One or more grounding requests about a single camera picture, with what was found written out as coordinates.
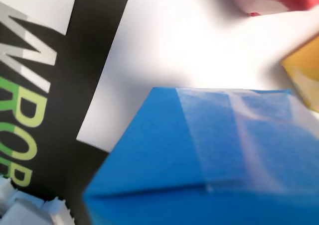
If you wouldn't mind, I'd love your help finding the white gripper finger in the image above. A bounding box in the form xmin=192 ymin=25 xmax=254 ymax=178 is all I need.
xmin=0 ymin=176 xmax=75 ymax=225

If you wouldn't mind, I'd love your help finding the blue box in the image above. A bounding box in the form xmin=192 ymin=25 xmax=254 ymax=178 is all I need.
xmin=82 ymin=87 xmax=319 ymax=225

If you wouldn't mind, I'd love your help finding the white zone one paper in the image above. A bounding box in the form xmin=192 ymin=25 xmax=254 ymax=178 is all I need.
xmin=0 ymin=0 xmax=79 ymax=36

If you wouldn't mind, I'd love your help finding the white home zone paper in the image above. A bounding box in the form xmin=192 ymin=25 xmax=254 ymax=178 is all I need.
xmin=76 ymin=0 xmax=319 ymax=152

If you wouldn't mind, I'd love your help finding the yellow box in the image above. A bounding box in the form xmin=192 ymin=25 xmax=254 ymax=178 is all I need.
xmin=280 ymin=34 xmax=319 ymax=111

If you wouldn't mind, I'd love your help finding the black printed mat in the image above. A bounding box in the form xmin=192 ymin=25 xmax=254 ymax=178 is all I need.
xmin=0 ymin=0 xmax=134 ymax=225

